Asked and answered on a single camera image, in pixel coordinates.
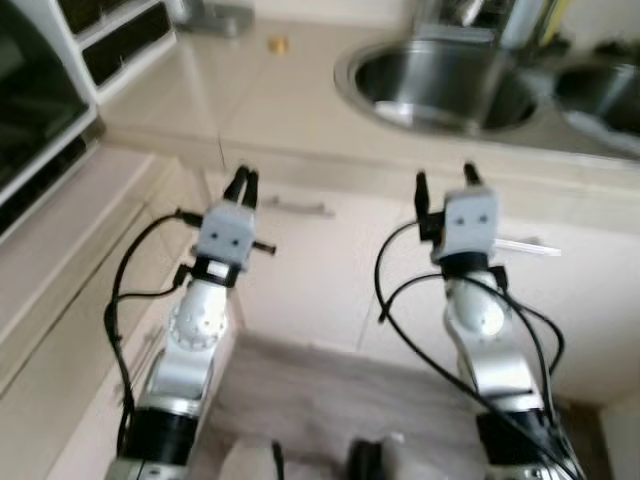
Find stainless steel double sink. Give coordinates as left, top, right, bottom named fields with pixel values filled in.
left=333, top=40, right=640, bottom=163

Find cream base cabinet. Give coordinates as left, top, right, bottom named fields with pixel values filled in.
left=205, top=165, right=640, bottom=406

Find grey appliance base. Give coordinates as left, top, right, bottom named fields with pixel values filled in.
left=163, top=0, right=257, bottom=38

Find white cabinet dark glass doors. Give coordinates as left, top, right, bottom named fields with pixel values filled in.
left=0, top=0, right=179, bottom=246

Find white side cabinet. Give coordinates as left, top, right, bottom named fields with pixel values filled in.
left=0, top=150, right=236, bottom=480

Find robot left leg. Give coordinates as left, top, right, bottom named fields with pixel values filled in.
left=218, top=438, right=286, bottom=480

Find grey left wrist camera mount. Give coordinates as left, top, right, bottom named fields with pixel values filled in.
left=196, top=200, right=257, bottom=266

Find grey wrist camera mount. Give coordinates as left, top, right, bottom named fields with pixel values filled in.
left=440, top=187, right=500, bottom=259
left=196, top=200, right=257, bottom=266

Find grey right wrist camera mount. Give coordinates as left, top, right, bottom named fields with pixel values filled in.
left=440, top=187, right=500, bottom=259

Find silver cabinet handle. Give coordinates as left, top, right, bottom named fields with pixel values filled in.
left=495, top=236, right=563, bottom=260
left=262, top=194, right=337, bottom=220

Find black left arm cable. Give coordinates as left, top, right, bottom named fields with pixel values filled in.
left=105, top=208, right=206, bottom=441

